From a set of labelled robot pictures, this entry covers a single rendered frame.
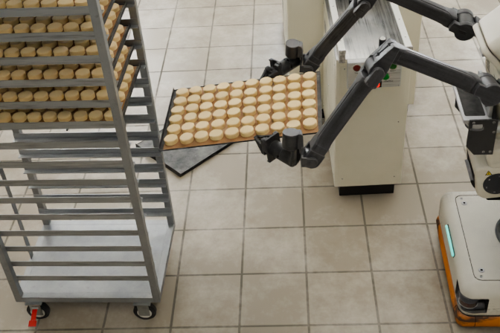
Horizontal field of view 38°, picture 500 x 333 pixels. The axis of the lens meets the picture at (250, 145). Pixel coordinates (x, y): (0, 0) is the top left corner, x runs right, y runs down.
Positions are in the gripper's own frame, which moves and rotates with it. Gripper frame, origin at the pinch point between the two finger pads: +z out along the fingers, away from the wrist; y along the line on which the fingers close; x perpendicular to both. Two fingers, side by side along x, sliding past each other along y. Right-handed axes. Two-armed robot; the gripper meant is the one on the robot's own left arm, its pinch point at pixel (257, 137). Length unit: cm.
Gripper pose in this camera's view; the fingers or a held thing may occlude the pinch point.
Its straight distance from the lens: 260.1
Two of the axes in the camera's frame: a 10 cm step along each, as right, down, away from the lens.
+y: 1.6, 7.7, 6.2
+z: -6.6, -3.9, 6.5
